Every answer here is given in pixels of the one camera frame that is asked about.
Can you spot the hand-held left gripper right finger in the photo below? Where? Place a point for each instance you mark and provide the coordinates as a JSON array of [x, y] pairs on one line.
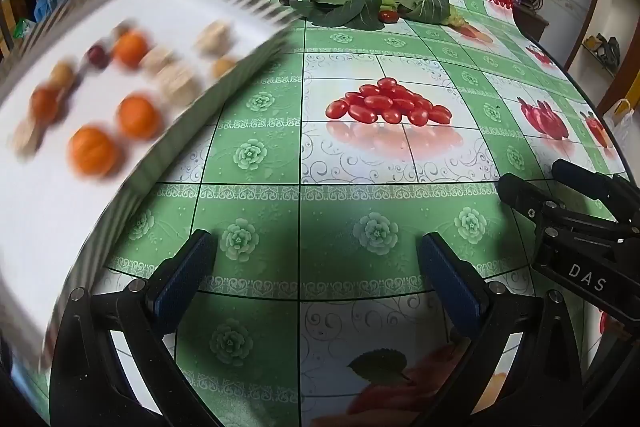
[[450, 287]]

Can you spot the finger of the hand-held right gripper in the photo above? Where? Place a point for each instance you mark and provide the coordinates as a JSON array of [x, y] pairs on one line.
[[522, 197], [585, 182]]

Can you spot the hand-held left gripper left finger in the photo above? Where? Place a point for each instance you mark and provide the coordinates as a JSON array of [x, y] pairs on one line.
[[184, 279]]

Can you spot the orange tangerine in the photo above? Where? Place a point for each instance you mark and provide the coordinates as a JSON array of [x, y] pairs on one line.
[[45, 104], [93, 152], [138, 117], [132, 48]]

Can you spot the tan potato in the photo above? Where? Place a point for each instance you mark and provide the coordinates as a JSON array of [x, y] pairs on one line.
[[62, 74], [223, 67]]

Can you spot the white tray with striped rim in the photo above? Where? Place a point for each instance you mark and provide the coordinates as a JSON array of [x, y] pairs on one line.
[[100, 4]]

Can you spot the yellow bag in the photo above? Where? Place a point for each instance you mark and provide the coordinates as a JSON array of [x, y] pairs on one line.
[[622, 109]]

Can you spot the green fruit-print tablecloth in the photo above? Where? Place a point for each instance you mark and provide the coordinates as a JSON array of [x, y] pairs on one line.
[[380, 187]]

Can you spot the dark side cabinet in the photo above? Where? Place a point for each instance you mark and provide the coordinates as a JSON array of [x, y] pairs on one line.
[[531, 21]]

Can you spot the green bok choy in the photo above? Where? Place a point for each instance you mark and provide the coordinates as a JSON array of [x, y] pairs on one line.
[[425, 4], [340, 7]]

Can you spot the red cherry tomato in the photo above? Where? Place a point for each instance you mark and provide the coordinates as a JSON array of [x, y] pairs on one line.
[[387, 16]]

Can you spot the green packet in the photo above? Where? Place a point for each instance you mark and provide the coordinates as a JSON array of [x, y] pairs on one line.
[[22, 28]]

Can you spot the blue thermos jug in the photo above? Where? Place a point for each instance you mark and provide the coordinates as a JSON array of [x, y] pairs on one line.
[[44, 7]]

